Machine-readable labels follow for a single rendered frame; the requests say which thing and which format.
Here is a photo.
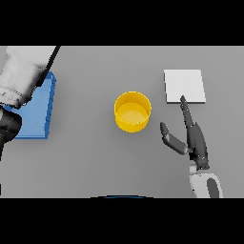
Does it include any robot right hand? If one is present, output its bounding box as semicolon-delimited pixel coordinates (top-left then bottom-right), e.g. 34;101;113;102
159;94;211;172

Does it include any pale square scale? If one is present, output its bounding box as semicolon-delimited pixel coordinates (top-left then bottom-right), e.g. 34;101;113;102
163;69;207;105

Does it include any yellow bowl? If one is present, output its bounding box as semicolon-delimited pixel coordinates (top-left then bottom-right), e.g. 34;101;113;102
113;91;153;134

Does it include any blue tray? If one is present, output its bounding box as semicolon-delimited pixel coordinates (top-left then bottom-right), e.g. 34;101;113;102
2;71;57;140

